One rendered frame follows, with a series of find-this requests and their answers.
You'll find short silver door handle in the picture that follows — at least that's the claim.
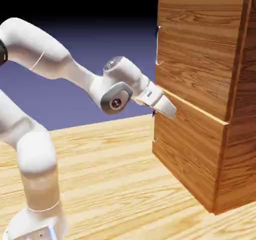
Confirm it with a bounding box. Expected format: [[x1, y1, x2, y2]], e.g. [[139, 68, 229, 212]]
[[151, 108, 159, 143]]

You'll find short wooden cabinet door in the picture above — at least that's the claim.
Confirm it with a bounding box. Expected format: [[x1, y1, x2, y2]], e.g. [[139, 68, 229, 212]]
[[151, 91, 229, 214]]

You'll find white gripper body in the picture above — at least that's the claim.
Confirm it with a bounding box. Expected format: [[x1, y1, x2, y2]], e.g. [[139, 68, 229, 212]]
[[154, 94, 178, 120]]

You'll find light wooden cabinet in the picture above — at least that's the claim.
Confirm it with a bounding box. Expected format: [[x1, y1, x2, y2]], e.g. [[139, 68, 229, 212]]
[[151, 0, 256, 216]]

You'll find tall wooden cabinet door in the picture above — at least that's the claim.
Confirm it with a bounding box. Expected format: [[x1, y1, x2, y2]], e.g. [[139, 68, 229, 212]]
[[155, 0, 253, 122]]

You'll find long silver door handle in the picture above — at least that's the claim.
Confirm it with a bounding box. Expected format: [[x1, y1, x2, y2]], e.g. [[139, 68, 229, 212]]
[[155, 25, 162, 66]]

